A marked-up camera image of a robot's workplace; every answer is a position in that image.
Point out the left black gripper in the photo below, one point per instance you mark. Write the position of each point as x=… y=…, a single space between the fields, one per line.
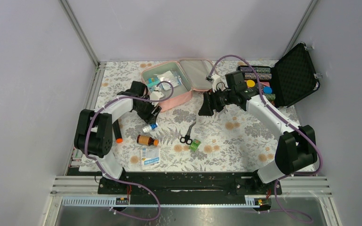
x=145 y=116

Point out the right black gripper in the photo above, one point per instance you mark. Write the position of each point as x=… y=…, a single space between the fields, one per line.
x=216 y=93

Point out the small blue label bottle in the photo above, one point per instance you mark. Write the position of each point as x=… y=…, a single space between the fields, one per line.
x=150 y=127

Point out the brown syrup bottle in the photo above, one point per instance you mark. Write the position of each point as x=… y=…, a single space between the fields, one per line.
x=148 y=141

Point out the white blue gauze packet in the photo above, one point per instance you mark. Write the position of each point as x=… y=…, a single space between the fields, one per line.
x=150 y=158

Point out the black handled scissors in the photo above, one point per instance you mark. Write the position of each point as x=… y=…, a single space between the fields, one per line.
x=186 y=138

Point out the pink medicine kit case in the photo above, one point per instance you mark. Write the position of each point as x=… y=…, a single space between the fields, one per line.
x=185 y=76

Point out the small green box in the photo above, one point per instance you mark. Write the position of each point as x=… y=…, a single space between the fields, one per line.
x=194 y=145

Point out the white sachets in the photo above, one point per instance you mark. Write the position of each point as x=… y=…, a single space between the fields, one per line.
x=170 y=76

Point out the bandage packet with teal card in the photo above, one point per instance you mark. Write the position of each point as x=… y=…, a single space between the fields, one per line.
x=152 y=83

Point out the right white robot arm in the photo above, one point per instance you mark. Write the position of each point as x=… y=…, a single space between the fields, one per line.
x=274 y=124

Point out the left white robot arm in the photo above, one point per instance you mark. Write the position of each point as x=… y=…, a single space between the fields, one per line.
x=94 y=134

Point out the black thermometer orange tip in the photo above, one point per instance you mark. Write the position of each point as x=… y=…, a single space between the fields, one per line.
x=117 y=132

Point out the floral table mat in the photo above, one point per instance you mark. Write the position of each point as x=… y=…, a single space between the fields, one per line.
x=174 y=155

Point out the black poker chip case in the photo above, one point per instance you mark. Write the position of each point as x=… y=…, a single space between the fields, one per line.
x=291 y=79

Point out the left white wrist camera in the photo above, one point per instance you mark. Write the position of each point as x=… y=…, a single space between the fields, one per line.
x=156 y=96

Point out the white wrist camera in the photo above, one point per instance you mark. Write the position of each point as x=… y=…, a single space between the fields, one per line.
x=156 y=96
x=217 y=83

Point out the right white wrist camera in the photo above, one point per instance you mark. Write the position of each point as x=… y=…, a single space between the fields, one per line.
x=217 y=83

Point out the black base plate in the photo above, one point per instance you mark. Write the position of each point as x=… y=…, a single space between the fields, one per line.
x=183 y=188

